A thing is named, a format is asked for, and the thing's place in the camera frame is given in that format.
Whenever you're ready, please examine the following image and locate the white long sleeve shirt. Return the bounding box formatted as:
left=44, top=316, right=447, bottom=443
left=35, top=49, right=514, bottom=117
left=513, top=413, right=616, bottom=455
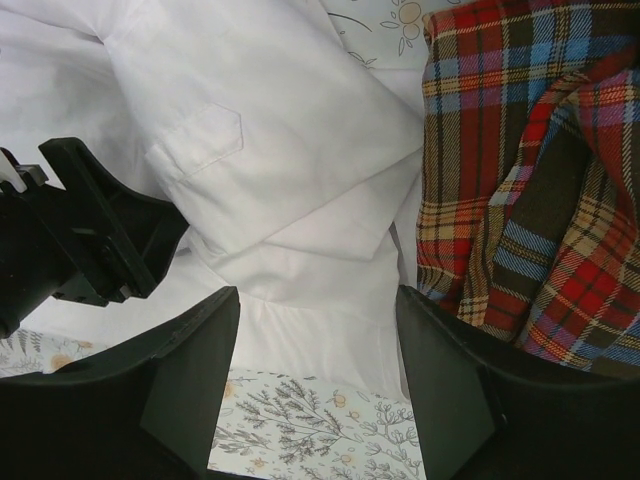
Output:
left=0, top=0, right=431, bottom=401

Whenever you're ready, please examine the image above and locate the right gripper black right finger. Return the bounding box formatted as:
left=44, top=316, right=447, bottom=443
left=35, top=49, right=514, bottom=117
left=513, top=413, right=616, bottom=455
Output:
left=396, top=286, right=639, bottom=479

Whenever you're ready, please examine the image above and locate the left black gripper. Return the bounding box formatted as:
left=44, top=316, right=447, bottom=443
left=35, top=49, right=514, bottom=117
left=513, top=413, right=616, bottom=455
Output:
left=1, top=137, right=186, bottom=339

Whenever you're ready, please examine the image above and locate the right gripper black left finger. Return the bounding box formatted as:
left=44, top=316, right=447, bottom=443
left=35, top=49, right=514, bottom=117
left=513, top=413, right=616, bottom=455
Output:
left=1, top=287, right=239, bottom=479

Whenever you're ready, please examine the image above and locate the red plaid shirt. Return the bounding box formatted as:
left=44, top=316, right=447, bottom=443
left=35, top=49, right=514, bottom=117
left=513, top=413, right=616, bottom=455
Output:
left=417, top=1, right=639, bottom=379

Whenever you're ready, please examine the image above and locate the floral table cloth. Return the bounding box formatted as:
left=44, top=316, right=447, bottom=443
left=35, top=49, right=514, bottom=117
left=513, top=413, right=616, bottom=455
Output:
left=0, top=0, right=431, bottom=480

